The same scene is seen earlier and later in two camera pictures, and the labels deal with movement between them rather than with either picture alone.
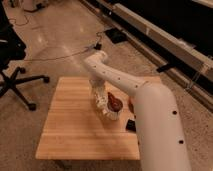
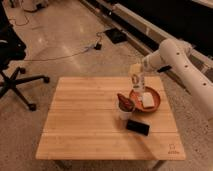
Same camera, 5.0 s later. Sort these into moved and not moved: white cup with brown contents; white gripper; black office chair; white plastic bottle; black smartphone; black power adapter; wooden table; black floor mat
Moved: white cup with brown contents; white gripper; white plastic bottle
Not moved: black smartphone; black power adapter; wooden table; black floor mat; black office chair
